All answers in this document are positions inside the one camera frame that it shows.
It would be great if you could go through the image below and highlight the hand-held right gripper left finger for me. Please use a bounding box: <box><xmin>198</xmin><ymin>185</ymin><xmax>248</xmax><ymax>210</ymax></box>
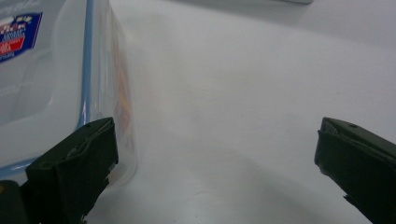
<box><xmin>20</xmin><ymin>117</ymin><xmax>120</xmax><ymax>224</ymax></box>

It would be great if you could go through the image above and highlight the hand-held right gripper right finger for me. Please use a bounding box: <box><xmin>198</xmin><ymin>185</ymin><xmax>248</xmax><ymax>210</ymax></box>
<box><xmin>313</xmin><ymin>116</ymin><xmax>396</xmax><ymax>224</ymax></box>

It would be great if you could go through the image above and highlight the clear lidded food container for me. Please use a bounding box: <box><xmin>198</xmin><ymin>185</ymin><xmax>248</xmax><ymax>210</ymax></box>
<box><xmin>0</xmin><ymin>0</ymin><xmax>138</xmax><ymax>190</ymax></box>

